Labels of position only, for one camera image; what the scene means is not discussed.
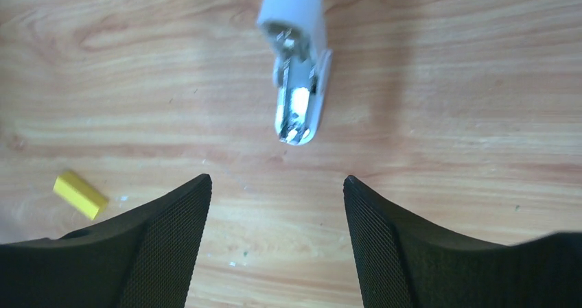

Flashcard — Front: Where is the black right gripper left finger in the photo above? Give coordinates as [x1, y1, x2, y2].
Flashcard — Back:
[1, 174, 212, 307]

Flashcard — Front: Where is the white stapler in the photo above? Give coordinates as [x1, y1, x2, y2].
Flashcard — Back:
[257, 0, 333, 146]

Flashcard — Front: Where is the yellow rectangular block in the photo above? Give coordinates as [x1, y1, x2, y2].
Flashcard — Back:
[53, 171, 108, 220]

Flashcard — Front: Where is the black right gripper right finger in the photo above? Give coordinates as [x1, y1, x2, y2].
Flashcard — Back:
[343, 176, 581, 307]

